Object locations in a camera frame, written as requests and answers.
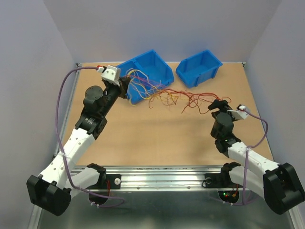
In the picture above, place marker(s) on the blue bin right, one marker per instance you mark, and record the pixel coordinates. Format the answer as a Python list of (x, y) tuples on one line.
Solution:
[(198, 68)]

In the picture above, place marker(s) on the aluminium front rail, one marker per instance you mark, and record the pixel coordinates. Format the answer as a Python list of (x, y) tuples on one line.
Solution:
[(186, 178)]

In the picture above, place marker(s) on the blue bin middle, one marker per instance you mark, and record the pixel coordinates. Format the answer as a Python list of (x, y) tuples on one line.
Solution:
[(157, 71)]

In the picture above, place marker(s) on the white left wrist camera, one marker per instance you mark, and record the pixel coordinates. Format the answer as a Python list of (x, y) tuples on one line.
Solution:
[(110, 74)]

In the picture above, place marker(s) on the blue bin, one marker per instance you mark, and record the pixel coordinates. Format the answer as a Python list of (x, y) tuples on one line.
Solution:
[(198, 68), (157, 71)]

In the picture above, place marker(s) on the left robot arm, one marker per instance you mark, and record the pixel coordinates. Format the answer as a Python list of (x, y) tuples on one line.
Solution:
[(54, 188)]

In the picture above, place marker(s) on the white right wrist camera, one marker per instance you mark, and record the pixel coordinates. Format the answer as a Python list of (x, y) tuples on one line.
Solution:
[(240, 113)]

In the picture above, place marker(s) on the aluminium left side rail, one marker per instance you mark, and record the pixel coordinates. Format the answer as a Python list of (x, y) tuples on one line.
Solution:
[(62, 96)]

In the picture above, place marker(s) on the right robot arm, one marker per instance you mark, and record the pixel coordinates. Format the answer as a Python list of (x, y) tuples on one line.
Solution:
[(278, 184)]

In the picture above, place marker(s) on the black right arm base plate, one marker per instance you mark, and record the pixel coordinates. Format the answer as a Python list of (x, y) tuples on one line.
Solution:
[(218, 180)]

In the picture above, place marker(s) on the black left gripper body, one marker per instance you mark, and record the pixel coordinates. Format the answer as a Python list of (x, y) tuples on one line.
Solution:
[(111, 93)]

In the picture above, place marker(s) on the aluminium rail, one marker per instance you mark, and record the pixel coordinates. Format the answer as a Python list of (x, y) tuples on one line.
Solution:
[(186, 178), (62, 96)]

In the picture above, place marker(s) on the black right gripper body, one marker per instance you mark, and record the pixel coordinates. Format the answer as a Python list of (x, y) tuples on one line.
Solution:
[(215, 114)]

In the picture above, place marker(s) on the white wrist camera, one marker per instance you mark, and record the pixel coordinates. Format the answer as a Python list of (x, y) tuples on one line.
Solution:
[(240, 113), (110, 74)]

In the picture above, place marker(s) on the metal sheet front panel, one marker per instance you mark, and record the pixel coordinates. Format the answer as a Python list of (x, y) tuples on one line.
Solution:
[(167, 210)]

